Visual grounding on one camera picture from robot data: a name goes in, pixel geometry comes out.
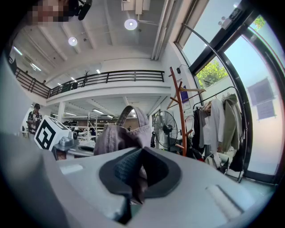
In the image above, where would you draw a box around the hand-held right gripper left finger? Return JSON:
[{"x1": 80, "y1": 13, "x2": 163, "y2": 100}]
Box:
[{"x1": 56, "y1": 147, "x2": 143, "y2": 225}]

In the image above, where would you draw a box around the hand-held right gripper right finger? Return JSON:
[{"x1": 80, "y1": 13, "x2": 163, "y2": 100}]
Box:
[{"x1": 130, "y1": 147, "x2": 255, "y2": 228}]

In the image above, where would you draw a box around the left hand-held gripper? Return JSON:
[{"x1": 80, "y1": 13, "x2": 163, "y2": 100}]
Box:
[{"x1": 33, "y1": 115, "x2": 96, "y2": 161}]

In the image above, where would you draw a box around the light grey fabric garment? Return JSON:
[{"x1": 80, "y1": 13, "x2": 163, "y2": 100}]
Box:
[{"x1": 93, "y1": 105, "x2": 153, "y2": 204}]

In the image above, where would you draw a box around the wooden coat stand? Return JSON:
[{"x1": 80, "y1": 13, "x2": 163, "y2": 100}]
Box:
[{"x1": 166, "y1": 66, "x2": 207, "y2": 158}]

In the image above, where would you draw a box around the olive-grey jacket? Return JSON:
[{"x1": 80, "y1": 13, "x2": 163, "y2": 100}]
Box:
[{"x1": 221, "y1": 93, "x2": 243, "y2": 153}]

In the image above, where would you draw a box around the black metal garment rack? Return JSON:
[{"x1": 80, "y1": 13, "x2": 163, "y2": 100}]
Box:
[{"x1": 192, "y1": 86, "x2": 248, "y2": 183}]

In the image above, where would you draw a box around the white bag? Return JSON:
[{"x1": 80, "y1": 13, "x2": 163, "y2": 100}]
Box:
[{"x1": 204, "y1": 153, "x2": 224, "y2": 171}]

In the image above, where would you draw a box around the white metal shelving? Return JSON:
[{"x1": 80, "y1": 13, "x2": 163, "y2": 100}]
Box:
[{"x1": 61, "y1": 111, "x2": 118, "y2": 143}]

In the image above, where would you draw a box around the black dangling bag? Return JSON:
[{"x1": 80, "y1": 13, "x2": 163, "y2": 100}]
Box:
[{"x1": 228, "y1": 142, "x2": 245, "y2": 172}]

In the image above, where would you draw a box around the black hanging garment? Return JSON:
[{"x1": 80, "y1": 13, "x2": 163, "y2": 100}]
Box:
[{"x1": 191, "y1": 107, "x2": 201, "y2": 150}]

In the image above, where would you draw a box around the black floor fan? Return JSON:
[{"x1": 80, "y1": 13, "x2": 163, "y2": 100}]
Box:
[{"x1": 153, "y1": 110, "x2": 179, "y2": 152}]

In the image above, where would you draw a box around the white shirt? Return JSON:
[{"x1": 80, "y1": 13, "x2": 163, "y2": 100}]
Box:
[{"x1": 199, "y1": 98, "x2": 225, "y2": 149}]

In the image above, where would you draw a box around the grey hanging garment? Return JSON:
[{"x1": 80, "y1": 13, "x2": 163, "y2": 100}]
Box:
[{"x1": 199, "y1": 106, "x2": 211, "y2": 125}]

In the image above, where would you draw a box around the black balcony railing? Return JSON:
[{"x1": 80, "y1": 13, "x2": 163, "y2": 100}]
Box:
[{"x1": 8, "y1": 57, "x2": 165, "y2": 100}]

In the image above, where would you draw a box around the small purple window poster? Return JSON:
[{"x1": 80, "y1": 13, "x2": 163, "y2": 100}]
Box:
[{"x1": 255, "y1": 100, "x2": 277, "y2": 121}]

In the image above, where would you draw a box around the large purple window poster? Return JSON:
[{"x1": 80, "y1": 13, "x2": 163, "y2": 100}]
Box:
[{"x1": 246, "y1": 77, "x2": 275, "y2": 106}]

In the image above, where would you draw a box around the person's head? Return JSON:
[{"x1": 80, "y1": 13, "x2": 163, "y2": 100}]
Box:
[{"x1": 31, "y1": 0, "x2": 70, "y2": 23}]

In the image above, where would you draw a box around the white ceiling unit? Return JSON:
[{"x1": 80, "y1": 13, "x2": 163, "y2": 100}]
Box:
[{"x1": 121, "y1": 0, "x2": 151, "y2": 16}]

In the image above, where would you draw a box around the white wall notice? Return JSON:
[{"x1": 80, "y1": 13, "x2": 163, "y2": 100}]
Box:
[{"x1": 183, "y1": 101, "x2": 192, "y2": 116}]

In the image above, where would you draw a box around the purple wall poster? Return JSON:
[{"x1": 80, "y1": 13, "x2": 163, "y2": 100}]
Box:
[{"x1": 180, "y1": 85, "x2": 190, "y2": 103}]

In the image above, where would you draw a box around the black head-worn camera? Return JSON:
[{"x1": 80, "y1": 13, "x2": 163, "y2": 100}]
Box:
[{"x1": 68, "y1": 0, "x2": 93, "y2": 21}]

